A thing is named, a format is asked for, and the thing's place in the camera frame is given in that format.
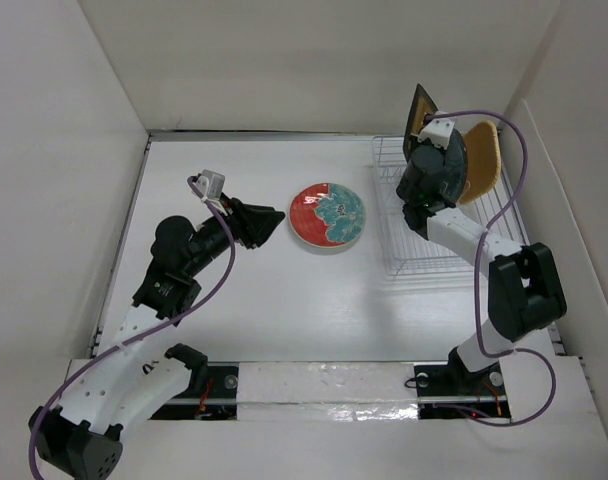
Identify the white wire dish rack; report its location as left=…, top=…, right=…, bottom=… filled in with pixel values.
left=371, top=134, right=527, bottom=279

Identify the purple cable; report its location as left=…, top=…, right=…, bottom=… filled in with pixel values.
left=27, top=177, right=236, bottom=480
left=433, top=109, right=558, bottom=426

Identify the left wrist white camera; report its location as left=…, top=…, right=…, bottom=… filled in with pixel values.
left=187, top=169, right=226, bottom=209

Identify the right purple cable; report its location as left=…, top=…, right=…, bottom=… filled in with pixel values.
left=433, top=109, right=558, bottom=426

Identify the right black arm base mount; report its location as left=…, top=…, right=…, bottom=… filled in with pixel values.
left=404, top=351, right=511, bottom=420

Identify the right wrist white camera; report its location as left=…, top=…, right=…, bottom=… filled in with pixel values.
left=417, top=118, right=455, bottom=150

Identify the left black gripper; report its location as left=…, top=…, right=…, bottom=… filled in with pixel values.
left=184, top=192, right=283, bottom=278

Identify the black square plate yellow centre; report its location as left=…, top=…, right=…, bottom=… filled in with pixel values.
left=402, top=84, right=438, bottom=162

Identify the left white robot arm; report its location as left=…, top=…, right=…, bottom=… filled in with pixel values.
left=28, top=197, right=285, bottom=479

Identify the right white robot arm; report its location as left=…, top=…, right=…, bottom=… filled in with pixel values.
left=397, top=142, right=567, bottom=393

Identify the red and teal floral plate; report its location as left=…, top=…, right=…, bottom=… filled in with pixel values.
left=288, top=182, right=366, bottom=249

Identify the round dark teal plate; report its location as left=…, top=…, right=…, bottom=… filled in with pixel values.
left=441, top=130, right=468, bottom=203

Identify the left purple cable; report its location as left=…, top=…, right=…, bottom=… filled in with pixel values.
left=27, top=177, right=236, bottom=480

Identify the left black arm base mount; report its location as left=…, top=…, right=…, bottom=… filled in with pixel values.
left=151, top=344, right=239, bottom=421

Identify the wrist white camera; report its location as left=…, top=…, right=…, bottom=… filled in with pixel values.
left=187, top=169, right=226, bottom=209
left=417, top=118, right=455, bottom=150

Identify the orange woven bamboo plate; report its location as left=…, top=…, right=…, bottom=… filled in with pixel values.
left=458, top=120, right=501, bottom=204

